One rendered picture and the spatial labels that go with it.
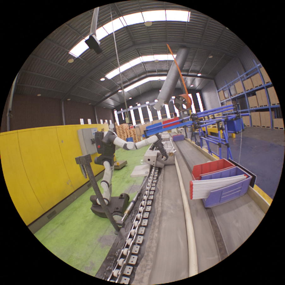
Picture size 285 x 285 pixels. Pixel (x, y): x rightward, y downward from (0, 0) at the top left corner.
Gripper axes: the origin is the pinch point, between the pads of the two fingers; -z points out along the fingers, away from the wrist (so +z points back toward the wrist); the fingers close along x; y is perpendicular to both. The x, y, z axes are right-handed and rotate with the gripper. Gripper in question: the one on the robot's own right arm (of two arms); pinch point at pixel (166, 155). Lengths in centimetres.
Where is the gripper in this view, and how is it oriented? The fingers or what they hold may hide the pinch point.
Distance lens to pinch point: 112.8
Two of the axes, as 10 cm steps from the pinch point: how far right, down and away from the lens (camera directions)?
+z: -5.9, -8.1, -0.1
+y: -7.8, 5.7, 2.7
